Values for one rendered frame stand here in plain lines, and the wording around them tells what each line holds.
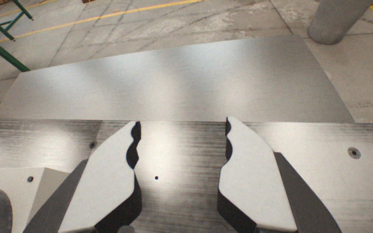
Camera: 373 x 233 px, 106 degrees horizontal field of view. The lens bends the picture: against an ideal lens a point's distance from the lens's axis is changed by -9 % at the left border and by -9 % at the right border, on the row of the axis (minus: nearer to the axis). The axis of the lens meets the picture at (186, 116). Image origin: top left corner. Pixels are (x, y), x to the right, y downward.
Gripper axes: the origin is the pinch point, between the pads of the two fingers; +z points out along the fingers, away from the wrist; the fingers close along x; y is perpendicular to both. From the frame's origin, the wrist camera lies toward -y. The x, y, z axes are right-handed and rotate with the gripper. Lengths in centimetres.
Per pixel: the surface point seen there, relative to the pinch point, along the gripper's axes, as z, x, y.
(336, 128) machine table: 12.5, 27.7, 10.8
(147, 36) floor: 206, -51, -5
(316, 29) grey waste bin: 161, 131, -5
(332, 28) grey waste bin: 149, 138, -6
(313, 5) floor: 223, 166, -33
